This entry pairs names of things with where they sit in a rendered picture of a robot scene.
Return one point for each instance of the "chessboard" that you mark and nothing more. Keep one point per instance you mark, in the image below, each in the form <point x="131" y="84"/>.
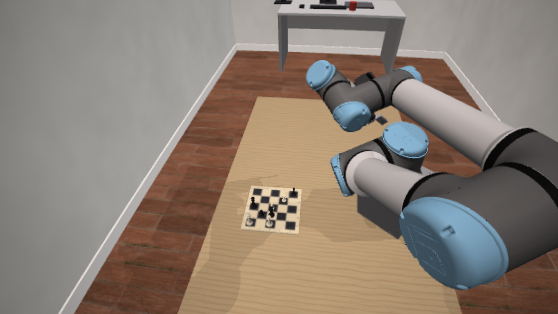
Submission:
<point x="287" y="214"/>

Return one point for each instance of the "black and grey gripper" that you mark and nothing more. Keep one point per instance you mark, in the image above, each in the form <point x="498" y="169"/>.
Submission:
<point x="362" y="79"/>

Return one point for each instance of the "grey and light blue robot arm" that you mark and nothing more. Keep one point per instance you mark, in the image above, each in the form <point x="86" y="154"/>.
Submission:
<point x="465" y="231"/>

